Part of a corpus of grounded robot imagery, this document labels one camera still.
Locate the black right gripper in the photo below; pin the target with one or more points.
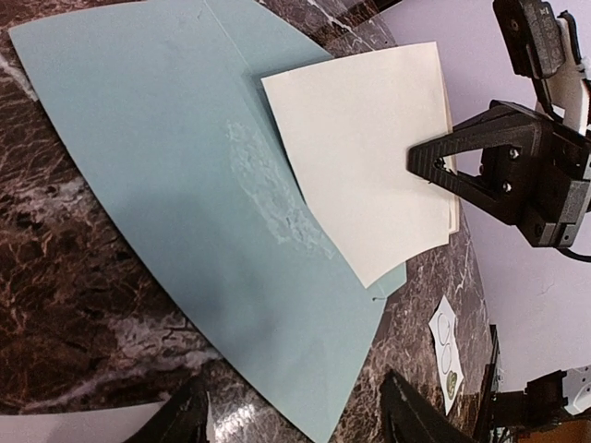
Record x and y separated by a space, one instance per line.
502 162

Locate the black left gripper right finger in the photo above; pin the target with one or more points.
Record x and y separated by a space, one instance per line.
408 417

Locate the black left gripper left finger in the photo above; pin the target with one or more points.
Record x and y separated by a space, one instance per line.
182 419

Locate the white letter sheet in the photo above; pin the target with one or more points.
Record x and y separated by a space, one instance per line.
347 126

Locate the light blue paper envelope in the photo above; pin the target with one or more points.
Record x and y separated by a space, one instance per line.
161 107

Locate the white sticker seal sheet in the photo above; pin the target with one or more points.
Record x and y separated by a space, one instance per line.
442 326

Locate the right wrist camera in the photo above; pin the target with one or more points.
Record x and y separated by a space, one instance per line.
544 47

